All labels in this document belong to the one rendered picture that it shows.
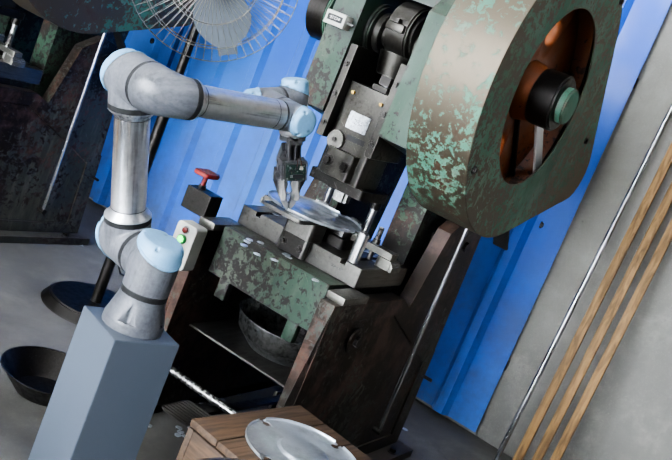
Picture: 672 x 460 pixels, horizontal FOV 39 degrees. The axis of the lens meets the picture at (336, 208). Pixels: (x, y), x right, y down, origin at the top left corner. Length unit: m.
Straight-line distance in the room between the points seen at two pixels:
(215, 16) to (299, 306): 1.15
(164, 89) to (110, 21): 1.64
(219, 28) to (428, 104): 1.20
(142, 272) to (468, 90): 0.87
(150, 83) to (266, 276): 0.80
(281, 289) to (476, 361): 1.40
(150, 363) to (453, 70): 1.00
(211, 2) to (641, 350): 2.01
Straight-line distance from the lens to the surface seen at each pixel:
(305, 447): 2.30
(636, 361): 3.72
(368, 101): 2.72
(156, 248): 2.24
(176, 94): 2.12
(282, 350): 2.80
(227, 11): 3.23
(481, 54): 2.25
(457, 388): 3.91
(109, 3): 3.71
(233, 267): 2.75
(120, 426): 2.38
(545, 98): 2.53
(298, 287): 2.63
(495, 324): 3.83
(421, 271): 2.95
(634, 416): 3.75
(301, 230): 2.69
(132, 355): 2.28
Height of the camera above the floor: 1.29
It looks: 10 degrees down
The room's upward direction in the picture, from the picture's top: 22 degrees clockwise
